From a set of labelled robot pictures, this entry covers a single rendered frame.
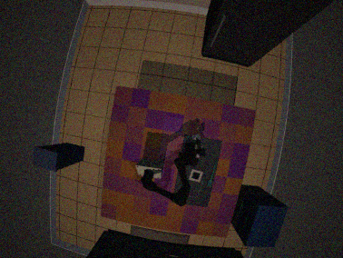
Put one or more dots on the dark grey mat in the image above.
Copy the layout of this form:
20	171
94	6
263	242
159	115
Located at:
212	152

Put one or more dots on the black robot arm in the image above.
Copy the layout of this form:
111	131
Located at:
185	159

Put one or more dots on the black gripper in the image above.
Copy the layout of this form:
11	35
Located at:
201	152

